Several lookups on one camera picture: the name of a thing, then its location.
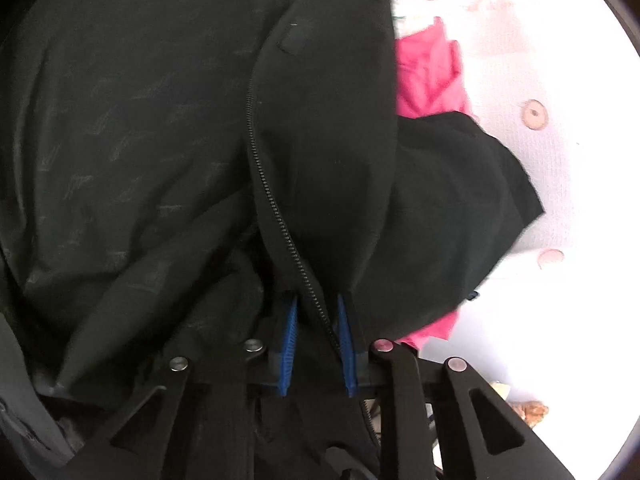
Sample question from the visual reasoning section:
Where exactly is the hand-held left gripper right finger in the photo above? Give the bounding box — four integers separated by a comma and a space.
336, 294, 576, 480

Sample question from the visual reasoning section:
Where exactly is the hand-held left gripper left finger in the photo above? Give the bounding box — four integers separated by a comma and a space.
57, 294, 301, 480

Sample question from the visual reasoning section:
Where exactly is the black zip jacket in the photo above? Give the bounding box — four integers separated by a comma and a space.
0, 0, 401, 480

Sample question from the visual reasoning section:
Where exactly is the brown snack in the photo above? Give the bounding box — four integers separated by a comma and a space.
512, 399, 551, 426

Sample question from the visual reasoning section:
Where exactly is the pink garment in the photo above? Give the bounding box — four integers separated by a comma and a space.
395, 16, 473, 352

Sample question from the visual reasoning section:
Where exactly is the pink Hello Kitty sofa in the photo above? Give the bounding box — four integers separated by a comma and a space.
380, 0, 626, 311

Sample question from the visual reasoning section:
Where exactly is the white printed garment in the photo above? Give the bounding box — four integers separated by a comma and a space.
392, 0, 436, 38

